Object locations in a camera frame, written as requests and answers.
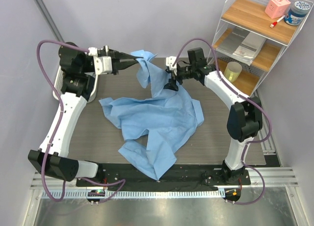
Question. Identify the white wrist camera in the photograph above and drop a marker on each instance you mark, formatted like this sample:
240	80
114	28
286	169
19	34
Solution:
101	61
171	64

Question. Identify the yellow translucent cup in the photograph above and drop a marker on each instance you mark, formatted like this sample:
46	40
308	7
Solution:
232	71

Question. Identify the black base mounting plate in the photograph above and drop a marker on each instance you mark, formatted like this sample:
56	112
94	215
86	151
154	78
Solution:
179	178

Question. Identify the blue white jar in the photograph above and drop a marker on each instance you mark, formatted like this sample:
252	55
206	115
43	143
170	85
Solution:
297	12

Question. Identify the pink cube power strip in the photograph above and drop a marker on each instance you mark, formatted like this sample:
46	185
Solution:
277	8

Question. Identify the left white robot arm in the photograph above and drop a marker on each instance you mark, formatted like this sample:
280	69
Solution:
80	68

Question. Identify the white slotted cable duct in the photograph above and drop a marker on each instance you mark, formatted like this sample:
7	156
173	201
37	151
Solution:
100	194

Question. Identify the white laundry basket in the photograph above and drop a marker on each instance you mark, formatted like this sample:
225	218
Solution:
59	80

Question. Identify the red white marker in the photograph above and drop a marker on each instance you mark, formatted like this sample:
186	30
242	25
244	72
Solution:
276	22

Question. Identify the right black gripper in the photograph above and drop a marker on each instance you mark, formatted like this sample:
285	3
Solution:
171	84

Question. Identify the grey booklet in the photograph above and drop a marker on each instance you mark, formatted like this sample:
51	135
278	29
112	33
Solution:
241	45

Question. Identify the light blue long sleeve shirt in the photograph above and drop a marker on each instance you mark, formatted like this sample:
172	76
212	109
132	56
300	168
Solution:
154	129

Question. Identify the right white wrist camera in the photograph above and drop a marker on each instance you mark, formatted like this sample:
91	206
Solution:
171	64

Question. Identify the white wire wooden shelf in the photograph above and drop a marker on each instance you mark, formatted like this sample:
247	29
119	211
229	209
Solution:
250	15

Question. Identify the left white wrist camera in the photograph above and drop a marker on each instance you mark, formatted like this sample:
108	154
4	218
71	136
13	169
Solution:
101	61

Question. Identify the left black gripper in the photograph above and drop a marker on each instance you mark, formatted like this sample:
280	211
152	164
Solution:
117	56

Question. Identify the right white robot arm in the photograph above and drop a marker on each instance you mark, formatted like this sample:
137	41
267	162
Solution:
245	116

